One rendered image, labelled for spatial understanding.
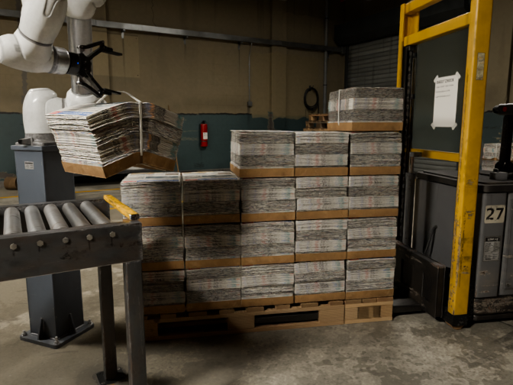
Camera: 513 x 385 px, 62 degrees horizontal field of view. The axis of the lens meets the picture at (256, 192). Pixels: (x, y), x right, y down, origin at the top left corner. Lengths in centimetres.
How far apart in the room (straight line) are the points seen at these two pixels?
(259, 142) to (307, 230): 53
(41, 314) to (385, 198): 190
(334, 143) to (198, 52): 741
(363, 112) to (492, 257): 105
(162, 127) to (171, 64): 756
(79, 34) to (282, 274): 150
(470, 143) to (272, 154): 99
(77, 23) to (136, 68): 693
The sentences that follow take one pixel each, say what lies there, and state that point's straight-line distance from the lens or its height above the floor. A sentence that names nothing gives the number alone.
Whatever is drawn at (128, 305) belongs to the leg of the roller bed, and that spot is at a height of 54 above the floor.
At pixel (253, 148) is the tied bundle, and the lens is 215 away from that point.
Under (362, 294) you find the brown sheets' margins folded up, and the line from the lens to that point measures 251.
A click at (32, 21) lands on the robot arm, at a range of 150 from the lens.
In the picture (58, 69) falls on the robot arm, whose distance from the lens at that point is 161.
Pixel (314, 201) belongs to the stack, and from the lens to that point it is 226.
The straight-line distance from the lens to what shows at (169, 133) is 171.
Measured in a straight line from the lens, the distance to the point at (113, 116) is 157.
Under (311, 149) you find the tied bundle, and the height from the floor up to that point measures 97.
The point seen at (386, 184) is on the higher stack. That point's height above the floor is 78.
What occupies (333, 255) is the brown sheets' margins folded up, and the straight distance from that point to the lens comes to 237.
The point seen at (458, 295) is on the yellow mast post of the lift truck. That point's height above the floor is 21.
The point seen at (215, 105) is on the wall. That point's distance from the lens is 952.
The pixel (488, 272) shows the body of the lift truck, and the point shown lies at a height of 31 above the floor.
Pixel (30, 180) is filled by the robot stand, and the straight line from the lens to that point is 235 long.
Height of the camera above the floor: 110
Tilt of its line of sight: 9 degrees down
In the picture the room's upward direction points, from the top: straight up
